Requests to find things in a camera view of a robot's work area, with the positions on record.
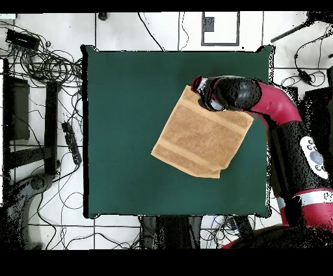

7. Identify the black cable tangle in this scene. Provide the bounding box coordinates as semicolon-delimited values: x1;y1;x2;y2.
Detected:
270;70;328;90
0;20;84;90

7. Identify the black network switch box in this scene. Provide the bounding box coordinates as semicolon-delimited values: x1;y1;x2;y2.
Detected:
5;29;41;51

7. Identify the black tripod pole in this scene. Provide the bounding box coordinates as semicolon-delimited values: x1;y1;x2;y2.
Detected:
270;11;333;44

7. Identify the black metal stand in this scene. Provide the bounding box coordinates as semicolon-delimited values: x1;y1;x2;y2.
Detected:
2;59;62;178
284;85;333;157

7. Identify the black rectangular floor box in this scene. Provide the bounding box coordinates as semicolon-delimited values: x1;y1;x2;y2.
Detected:
233;215;256;243

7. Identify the black power adapter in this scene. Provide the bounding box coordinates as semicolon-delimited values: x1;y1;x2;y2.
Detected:
297;68;313;85

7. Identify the tan terry towel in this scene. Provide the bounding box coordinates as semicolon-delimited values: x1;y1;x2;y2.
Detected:
150;85;254;180

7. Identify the dark grey stand base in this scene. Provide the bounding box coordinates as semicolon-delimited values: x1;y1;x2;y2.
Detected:
5;172;55;249

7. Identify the thin black floor cable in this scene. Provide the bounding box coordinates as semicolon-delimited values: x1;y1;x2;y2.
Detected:
177;11;190;51

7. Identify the dark green table cloth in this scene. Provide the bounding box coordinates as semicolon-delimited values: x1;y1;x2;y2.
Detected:
81;44;276;219

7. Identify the black power strip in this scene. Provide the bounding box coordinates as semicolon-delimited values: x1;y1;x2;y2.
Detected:
61;121;83;165

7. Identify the grey square floor frame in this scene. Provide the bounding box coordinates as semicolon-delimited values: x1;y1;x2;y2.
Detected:
200;11;241;47

